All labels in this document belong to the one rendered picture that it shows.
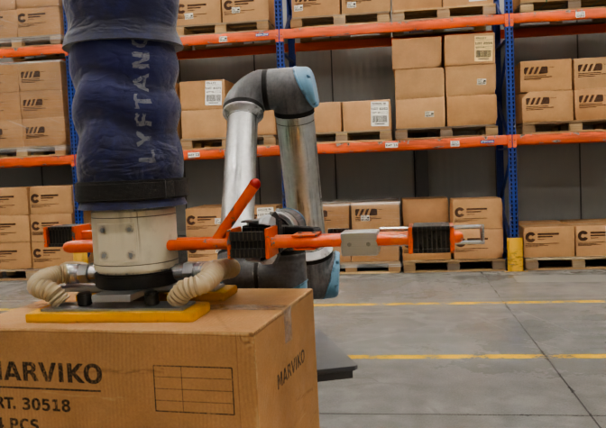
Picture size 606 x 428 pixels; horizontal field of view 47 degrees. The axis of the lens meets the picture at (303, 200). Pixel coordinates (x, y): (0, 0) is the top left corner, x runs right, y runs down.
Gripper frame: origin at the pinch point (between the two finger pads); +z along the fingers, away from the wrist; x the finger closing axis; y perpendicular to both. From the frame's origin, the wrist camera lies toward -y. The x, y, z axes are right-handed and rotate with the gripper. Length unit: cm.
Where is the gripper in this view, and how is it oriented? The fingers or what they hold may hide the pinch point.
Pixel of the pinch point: (265, 241)
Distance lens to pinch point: 138.5
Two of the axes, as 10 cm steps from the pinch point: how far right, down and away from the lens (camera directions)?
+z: -1.6, 0.6, -9.8
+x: -0.4, -10.0, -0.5
